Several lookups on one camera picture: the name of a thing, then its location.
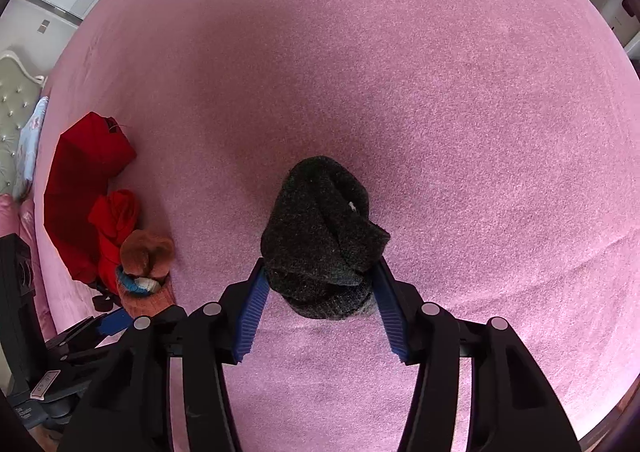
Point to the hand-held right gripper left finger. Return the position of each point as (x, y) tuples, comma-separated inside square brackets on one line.
[(252, 317)]

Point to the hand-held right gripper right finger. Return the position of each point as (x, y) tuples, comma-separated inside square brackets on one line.
[(392, 322)]

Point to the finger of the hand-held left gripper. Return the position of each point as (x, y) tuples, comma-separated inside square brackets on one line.
[(85, 357), (115, 322)]

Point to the orange knitted sock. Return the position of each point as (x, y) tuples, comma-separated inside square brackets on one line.
[(145, 252)]

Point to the dark grey knitted sock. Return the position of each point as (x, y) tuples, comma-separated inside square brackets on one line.
[(320, 232)]

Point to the red fabric pouch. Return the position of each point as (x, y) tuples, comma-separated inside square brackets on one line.
[(80, 182)]

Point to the pink folded quilt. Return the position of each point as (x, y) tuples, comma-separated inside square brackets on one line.
[(27, 222)]

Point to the light blue patterned pillow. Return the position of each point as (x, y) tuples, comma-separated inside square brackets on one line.
[(30, 147)]

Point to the green tufted headboard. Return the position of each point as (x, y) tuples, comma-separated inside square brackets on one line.
[(17, 122)]

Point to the pink bed sheet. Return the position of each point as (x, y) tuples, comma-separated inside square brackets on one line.
[(400, 82)]

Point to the wall switch plate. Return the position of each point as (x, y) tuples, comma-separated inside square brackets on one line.
[(44, 25)]

